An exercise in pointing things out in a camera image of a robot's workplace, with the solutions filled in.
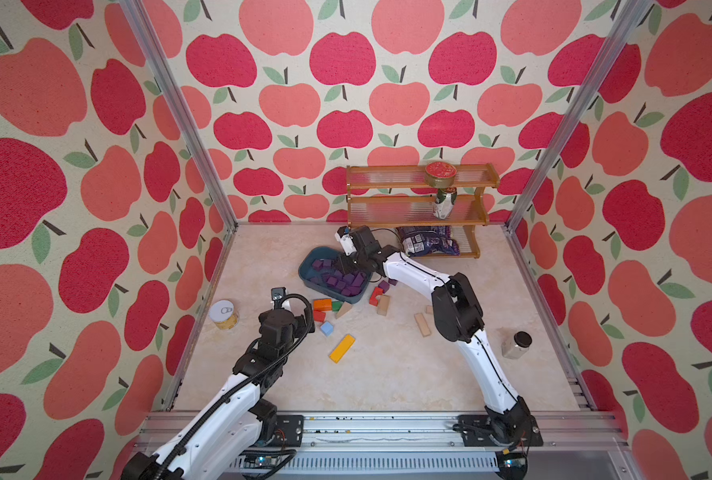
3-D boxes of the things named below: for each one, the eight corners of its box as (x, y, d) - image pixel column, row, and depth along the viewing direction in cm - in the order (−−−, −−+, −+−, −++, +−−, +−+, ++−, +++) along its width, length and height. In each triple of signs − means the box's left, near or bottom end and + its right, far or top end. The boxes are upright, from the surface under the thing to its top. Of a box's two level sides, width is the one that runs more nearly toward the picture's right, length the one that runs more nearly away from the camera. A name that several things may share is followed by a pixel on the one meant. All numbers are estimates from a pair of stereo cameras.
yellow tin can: (212, 329, 94) (205, 320, 90) (219, 309, 99) (212, 299, 94) (235, 329, 94) (229, 320, 90) (241, 309, 99) (235, 299, 94)
